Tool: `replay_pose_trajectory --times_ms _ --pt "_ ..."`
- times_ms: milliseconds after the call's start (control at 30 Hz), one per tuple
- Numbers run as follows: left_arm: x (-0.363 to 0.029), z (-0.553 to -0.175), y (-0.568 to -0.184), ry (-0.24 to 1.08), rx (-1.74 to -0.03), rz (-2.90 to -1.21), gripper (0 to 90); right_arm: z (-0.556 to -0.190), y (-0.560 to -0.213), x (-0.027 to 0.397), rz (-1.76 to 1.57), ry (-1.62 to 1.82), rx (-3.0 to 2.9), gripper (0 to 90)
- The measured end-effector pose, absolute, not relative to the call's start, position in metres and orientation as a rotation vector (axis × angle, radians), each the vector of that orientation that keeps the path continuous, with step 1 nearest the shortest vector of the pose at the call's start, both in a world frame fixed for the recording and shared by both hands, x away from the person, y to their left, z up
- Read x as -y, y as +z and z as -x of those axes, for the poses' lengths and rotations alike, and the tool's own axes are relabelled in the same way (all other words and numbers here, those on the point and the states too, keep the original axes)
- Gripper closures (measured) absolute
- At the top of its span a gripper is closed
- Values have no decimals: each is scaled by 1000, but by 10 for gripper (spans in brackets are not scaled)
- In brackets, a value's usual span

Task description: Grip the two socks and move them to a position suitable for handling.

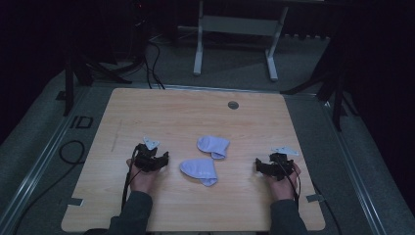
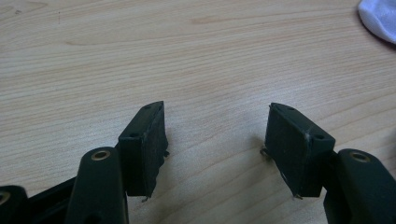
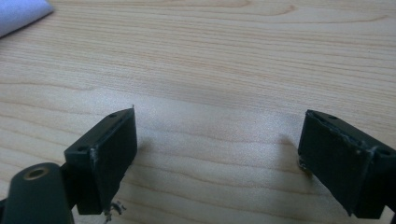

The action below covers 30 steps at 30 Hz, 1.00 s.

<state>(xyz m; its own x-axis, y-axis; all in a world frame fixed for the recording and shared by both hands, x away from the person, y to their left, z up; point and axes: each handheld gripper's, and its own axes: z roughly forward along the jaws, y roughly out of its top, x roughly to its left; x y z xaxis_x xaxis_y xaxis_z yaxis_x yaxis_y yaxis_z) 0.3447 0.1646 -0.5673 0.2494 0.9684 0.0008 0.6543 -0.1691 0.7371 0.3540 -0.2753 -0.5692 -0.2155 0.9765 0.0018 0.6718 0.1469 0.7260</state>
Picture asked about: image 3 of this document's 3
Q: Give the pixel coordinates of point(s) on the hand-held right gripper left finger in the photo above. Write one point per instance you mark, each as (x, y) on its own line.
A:
(106, 155)

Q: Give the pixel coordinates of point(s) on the white cloth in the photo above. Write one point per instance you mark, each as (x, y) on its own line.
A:
(18, 14)

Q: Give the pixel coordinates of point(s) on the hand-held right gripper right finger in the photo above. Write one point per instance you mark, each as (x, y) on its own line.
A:
(339, 158)

